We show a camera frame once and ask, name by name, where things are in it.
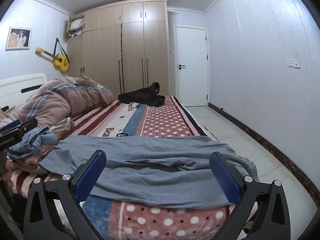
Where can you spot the pink striped quilt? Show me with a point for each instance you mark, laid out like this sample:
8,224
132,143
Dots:
57,100

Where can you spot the black clothing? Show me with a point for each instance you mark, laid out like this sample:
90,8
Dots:
145,96

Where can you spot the wooden wardrobe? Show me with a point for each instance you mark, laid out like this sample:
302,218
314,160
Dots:
130,50

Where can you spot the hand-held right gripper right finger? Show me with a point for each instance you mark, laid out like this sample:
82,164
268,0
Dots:
225,177

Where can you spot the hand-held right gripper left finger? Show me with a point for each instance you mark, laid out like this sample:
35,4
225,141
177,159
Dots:
90,177

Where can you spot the grey-blue pants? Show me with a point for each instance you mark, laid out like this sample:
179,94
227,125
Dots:
150,160

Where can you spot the white headboard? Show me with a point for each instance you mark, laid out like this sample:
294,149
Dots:
15,86

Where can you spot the white folded bedding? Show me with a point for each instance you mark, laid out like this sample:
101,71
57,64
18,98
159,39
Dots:
76,25

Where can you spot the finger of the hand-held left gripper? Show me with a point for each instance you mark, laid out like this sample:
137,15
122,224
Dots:
23,127

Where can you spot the person's left hand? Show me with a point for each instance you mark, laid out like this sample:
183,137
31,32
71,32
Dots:
7,171

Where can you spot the bed with patterned blanket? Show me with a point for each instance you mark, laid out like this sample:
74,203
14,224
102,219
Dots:
165,120

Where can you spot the white wall socket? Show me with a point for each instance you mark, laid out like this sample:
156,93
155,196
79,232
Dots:
294,63

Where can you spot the yellow guitar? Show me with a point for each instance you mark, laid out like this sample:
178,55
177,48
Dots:
60,61

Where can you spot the framed wall photo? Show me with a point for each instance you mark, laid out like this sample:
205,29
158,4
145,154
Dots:
18,38

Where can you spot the white door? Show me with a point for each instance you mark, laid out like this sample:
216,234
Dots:
192,65

